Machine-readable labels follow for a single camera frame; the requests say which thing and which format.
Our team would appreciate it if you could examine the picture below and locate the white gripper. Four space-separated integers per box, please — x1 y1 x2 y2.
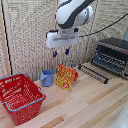
45 28 81 59

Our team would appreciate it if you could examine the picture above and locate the mac and cheese carton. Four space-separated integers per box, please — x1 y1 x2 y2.
55 64 77 93

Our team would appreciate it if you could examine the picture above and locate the blue plastic pitcher cup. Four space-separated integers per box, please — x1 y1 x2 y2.
39 69 55 88

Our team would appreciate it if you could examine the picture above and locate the beige woven folding screen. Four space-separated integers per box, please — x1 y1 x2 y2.
0 0 128 82

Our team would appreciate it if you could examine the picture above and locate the black toaster oven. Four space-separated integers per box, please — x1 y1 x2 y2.
90 37 128 80

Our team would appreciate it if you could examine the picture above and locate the red shopping basket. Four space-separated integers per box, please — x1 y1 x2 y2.
0 73 47 127

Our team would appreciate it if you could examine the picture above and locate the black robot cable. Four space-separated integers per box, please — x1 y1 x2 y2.
79 12 128 38

